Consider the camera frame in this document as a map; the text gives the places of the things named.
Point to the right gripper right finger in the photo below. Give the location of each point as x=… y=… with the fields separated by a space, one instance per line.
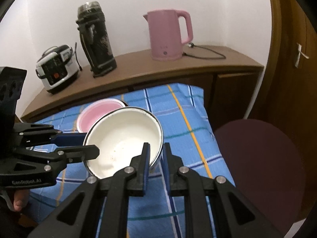
x=213 y=207

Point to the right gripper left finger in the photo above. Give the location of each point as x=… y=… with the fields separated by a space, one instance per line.
x=99 y=206

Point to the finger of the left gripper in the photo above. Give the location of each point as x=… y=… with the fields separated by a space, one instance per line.
x=32 y=135
x=65 y=155

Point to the pink plastic bowl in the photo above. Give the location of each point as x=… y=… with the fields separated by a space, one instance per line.
x=94 y=112

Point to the white enamel bowl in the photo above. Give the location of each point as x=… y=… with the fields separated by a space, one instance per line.
x=120 y=136

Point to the person's left hand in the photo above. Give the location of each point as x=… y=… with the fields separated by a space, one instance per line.
x=21 y=198

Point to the dark red chair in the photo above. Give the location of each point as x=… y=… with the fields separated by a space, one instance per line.
x=266 y=167

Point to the white rice cooker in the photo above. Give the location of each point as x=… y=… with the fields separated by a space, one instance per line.
x=57 y=68

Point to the blue checked tablecloth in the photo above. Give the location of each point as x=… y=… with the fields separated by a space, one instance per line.
x=180 y=110

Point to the black thermos flask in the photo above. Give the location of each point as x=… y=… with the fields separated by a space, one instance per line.
x=94 y=38

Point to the right wooden door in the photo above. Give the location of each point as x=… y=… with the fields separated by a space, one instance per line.
x=287 y=97

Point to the brown wooden cabinet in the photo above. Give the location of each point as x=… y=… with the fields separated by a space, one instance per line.
x=228 y=84

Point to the pink electric kettle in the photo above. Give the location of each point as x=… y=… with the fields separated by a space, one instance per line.
x=166 y=42

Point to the right door handle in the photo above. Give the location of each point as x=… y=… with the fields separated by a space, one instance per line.
x=299 y=55

